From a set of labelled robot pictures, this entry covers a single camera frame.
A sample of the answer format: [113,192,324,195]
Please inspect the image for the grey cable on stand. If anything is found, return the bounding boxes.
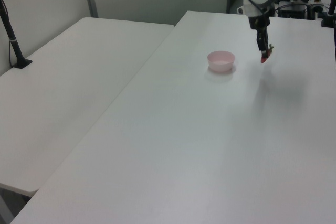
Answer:
[7,39,14,68]

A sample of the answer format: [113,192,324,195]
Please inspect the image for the black camera stand with clamp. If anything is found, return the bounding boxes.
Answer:
[320,0,336,28]

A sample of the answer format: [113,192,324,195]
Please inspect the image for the pink plastic bowl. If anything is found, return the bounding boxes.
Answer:
[207,50,236,72]

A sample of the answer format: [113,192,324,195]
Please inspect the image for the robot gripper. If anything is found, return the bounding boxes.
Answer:
[242,4,271,59]

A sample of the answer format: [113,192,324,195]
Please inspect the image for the red strawberry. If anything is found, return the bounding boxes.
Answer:
[260,44,276,65]

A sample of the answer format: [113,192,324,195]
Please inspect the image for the black camera stand with base plate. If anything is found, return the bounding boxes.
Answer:
[0,0,33,70]

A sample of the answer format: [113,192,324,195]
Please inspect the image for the black computer case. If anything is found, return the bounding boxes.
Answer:
[276,1,308,20]

